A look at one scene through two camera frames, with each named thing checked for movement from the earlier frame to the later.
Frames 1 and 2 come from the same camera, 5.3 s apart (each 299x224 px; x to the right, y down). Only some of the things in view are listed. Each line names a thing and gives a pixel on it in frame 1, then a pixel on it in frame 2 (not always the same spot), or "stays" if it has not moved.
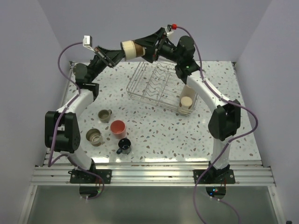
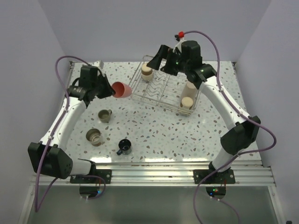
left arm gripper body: (101, 55) → (94, 86)
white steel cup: (131, 50) → (146, 73)
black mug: (124, 146) stays
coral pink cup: (117, 128) → (122, 89)
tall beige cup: (186, 100) → (189, 90)
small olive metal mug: (104, 115) stays
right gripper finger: (153, 39) → (162, 53)
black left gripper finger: (114, 56) → (104, 88)
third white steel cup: (94, 136) stays
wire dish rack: (159, 84) stays
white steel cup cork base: (186, 101) stays
